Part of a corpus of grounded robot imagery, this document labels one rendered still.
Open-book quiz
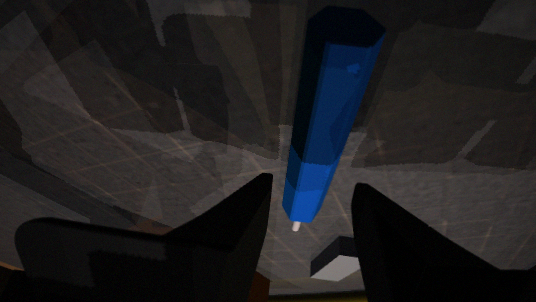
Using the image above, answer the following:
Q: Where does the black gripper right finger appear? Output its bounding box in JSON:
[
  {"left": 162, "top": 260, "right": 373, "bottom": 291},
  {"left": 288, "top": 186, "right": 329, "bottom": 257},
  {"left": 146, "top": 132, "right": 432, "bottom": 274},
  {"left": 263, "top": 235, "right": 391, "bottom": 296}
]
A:
[{"left": 351, "top": 182, "right": 536, "bottom": 302}]

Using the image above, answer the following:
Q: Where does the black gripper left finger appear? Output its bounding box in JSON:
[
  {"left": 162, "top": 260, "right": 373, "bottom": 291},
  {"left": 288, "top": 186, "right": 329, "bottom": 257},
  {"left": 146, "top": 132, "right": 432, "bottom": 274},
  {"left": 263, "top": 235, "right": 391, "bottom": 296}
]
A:
[{"left": 14, "top": 173, "right": 273, "bottom": 302}]

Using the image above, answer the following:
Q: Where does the blue stylus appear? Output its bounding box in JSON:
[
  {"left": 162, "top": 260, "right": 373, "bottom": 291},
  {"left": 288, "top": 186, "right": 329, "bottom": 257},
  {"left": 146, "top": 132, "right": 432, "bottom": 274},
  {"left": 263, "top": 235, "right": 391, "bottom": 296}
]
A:
[{"left": 282, "top": 6, "right": 386, "bottom": 231}]

